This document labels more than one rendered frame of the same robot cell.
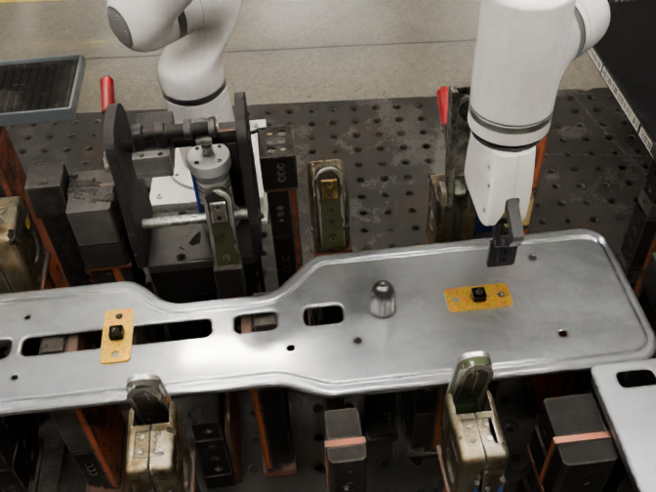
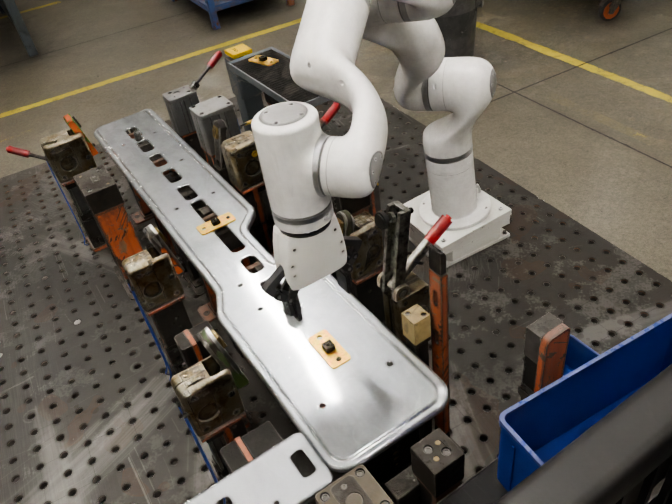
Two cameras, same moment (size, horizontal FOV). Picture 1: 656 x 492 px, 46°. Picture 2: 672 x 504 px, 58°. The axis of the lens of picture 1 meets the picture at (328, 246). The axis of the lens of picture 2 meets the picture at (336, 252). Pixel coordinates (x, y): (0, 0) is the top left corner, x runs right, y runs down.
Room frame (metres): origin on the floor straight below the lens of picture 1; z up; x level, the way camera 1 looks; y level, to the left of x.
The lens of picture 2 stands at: (0.40, -0.84, 1.78)
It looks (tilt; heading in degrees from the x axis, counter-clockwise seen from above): 40 degrees down; 66
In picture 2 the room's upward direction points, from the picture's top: 9 degrees counter-clockwise
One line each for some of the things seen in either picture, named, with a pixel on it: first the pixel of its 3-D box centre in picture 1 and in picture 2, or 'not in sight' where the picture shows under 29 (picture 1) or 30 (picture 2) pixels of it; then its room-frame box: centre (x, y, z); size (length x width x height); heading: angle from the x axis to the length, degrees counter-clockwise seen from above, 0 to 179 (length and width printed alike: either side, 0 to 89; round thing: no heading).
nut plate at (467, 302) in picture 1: (478, 295); (328, 346); (0.64, -0.19, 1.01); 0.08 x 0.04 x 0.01; 94
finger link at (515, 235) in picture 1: (509, 212); (285, 275); (0.59, -0.20, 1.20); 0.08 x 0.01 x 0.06; 4
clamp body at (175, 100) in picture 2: not in sight; (196, 146); (0.74, 0.87, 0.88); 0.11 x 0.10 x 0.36; 4
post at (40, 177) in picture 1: (82, 271); not in sight; (0.82, 0.38, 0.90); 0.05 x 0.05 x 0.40; 4
